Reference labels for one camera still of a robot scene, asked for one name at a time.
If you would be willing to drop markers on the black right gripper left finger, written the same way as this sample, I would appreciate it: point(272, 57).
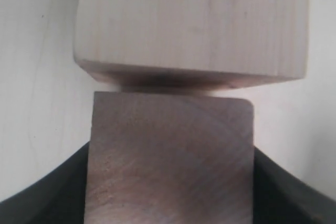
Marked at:
point(59, 197)

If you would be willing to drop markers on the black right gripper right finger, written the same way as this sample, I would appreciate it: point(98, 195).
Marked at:
point(279, 197)

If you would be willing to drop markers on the second largest wooden cube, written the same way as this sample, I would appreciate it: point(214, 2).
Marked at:
point(160, 158)

